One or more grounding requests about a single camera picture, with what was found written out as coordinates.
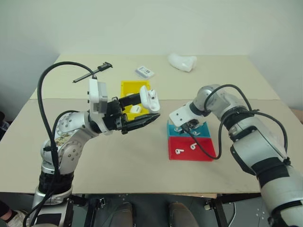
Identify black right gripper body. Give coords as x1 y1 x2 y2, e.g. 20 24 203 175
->
183 119 201 131

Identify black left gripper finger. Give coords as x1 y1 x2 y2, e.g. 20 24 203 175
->
127 113 162 135
118 93 143 112

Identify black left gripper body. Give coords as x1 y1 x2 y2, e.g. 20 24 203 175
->
103 96 130 135

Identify yellow plastic bin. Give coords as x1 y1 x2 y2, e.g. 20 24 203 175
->
120 80 152 122

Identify blue plastic bin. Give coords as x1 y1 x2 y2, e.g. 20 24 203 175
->
166 119 212 138

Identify red plastic bin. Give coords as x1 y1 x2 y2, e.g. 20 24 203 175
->
167 136 219 162

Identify small white printed card box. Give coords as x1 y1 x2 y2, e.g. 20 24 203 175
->
135 66 155 79

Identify black digital caliper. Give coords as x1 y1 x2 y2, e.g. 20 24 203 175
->
71 61 114 84

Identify crumpled white plastic bag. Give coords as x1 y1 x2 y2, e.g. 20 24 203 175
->
168 52 198 72

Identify dark brown rounded shape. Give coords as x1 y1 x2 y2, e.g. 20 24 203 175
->
168 201 198 227

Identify brown object at room edge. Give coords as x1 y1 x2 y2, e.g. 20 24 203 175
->
292 107 303 124

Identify bystander in dark clothes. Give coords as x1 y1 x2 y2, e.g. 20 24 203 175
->
0 111 10 141

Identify white sneaker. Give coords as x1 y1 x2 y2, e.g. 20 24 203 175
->
4 209 30 227

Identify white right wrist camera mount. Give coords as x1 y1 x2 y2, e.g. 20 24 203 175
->
169 103 194 129

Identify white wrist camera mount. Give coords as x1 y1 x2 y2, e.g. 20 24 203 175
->
169 103 194 129
87 78 115 136

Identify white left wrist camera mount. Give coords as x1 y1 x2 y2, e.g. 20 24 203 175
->
87 78 115 136

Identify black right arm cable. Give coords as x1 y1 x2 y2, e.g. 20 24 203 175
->
188 84 291 164

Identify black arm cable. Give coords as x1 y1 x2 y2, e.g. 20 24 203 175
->
22 61 98 227
188 84 291 164

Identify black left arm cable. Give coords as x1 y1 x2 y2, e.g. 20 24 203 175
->
22 61 98 227

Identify black table frame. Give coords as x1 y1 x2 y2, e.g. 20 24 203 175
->
68 192 262 227

